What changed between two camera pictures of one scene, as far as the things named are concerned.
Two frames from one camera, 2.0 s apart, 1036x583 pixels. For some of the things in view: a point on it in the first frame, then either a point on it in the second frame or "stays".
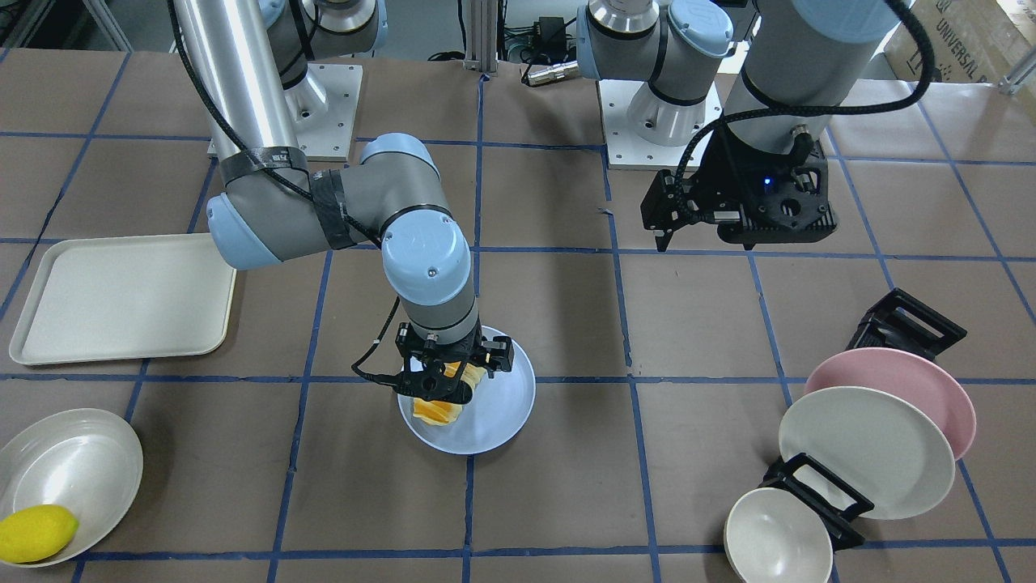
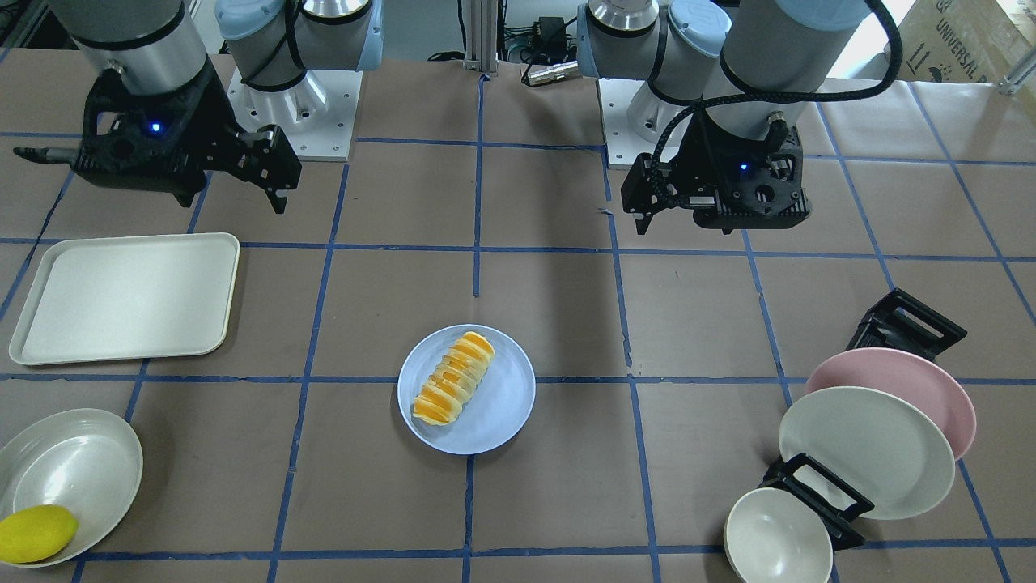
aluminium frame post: (484, 36) stays
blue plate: (499, 411) stays
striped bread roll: (444, 414) stays
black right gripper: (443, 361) → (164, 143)
